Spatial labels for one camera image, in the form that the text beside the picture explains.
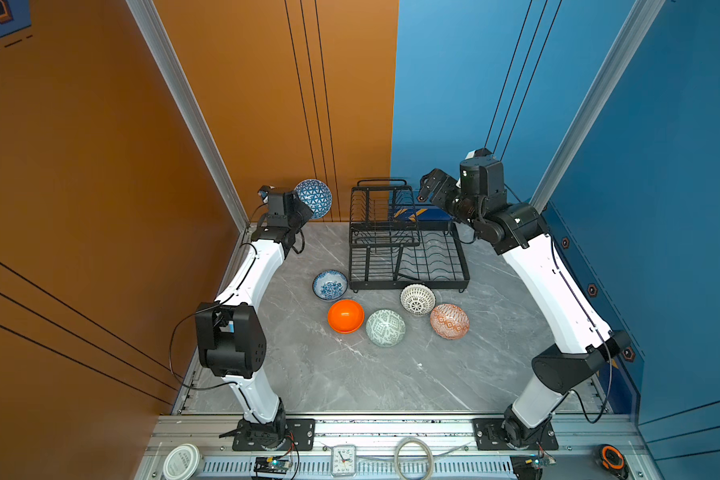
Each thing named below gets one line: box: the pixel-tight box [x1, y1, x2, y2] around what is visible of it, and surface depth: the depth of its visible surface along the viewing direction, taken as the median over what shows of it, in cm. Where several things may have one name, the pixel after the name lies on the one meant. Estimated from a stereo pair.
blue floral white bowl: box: [312, 269, 349, 301], surface depth 101 cm
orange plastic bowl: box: [328, 299, 365, 334], surface depth 92 cm
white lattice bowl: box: [400, 283, 436, 316], surface depth 98 cm
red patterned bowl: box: [430, 304, 470, 340], surface depth 93 cm
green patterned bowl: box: [366, 309, 406, 347], surface depth 91 cm
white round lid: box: [163, 443, 202, 480], surface depth 66 cm
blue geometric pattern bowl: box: [294, 178, 333, 219], surface depth 91 cm
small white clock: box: [330, 444, 356, 477], surface depth 70 cm
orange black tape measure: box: [595, 444, 629, 480], surface depth 69 cm
